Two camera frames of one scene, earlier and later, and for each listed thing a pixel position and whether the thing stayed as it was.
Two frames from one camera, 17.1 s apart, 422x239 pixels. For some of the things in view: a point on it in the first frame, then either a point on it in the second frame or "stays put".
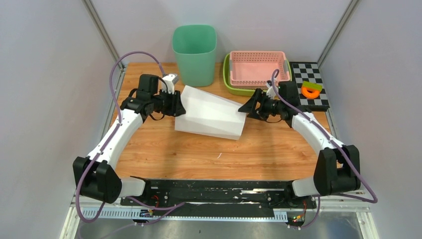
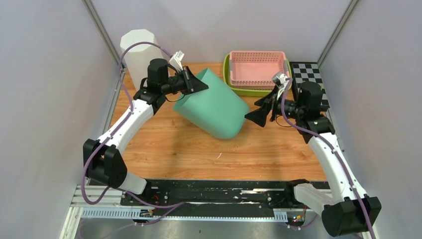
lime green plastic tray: [243, 91] stays put
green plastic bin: [194, 46] -> [219, 109]
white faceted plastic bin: [208, 114] -> [137, 57]
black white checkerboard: [309, 71] stays put
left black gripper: [176, 108] -> [191, 84]
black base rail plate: [219, 194] stays put
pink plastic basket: [253, 69] stays put
